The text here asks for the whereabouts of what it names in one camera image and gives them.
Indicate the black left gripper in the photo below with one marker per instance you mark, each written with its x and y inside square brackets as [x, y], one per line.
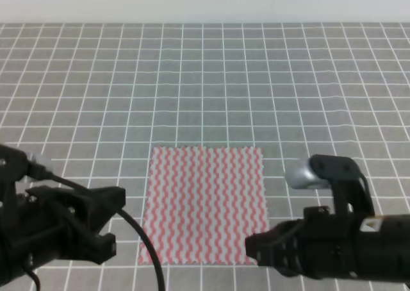
[57, 224]

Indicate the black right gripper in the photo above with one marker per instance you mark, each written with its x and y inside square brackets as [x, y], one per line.
[321, 245]

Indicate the pink white striped towel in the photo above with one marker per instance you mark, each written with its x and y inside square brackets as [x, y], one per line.
[203, 202]

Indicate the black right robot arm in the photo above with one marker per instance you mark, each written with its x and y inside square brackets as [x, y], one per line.
[383, 248]

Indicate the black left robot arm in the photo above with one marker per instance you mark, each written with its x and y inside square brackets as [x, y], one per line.
[59, 224]

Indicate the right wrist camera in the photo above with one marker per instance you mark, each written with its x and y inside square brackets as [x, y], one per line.
[341, 175]

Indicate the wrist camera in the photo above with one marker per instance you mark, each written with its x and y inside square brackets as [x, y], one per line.
[17, 164]
[341, 175]

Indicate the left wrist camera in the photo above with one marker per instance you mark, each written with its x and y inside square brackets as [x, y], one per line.
[17, 164]

